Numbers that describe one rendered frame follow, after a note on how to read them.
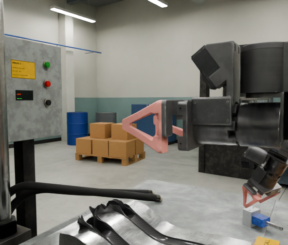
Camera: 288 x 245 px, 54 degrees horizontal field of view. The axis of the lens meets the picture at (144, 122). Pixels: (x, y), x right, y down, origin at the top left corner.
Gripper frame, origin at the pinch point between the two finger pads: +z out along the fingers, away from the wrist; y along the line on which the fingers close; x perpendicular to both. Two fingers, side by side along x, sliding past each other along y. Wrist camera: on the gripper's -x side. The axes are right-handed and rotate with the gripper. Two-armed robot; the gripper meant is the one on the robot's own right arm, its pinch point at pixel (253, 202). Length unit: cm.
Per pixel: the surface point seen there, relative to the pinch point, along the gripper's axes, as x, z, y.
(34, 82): -76, -7, 57
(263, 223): 7.0, 2.3, 1.1
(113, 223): -4, -4, 52
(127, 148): -320, 242, -174
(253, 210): 1.7, 2.1, 0.5
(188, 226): -5.9, 12.2, 19.6
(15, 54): -78, -18, 64
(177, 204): -21.2, 20.8, 9.6
